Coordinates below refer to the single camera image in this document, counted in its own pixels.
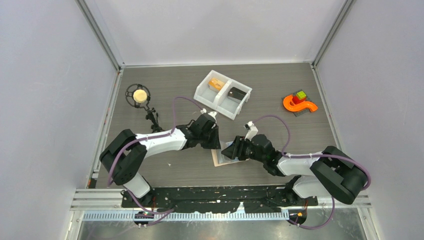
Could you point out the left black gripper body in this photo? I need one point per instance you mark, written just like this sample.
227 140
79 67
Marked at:
208 140

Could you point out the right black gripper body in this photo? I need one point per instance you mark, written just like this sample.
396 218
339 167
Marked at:
248 151

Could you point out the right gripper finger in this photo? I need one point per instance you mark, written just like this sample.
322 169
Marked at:
231 152
239 141

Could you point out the beige card holder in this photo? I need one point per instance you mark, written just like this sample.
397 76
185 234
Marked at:
219 159

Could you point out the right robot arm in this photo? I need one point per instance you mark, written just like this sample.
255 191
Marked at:
329 173

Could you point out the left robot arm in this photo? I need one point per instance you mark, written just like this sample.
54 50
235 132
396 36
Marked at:
123 157

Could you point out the black card stack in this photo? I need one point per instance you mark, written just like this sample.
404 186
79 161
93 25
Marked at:
237 95

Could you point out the orange card stack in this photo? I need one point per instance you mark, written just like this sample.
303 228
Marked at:
216 84

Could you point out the white two-compartment bin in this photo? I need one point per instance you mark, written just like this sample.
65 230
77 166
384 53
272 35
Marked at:
219 101

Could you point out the orange toy with blocks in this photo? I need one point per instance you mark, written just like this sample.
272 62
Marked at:
298 103

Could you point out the microphone on black tripod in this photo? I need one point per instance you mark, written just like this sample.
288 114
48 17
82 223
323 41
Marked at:
138 96

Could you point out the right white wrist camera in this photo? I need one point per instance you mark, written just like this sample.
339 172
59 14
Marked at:
251 130

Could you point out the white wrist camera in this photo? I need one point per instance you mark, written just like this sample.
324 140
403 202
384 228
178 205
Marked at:
251 130
211 114

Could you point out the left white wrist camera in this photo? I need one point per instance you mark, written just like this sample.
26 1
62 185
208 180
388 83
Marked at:
211 114

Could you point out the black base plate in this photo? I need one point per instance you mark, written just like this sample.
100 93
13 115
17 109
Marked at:
218 199

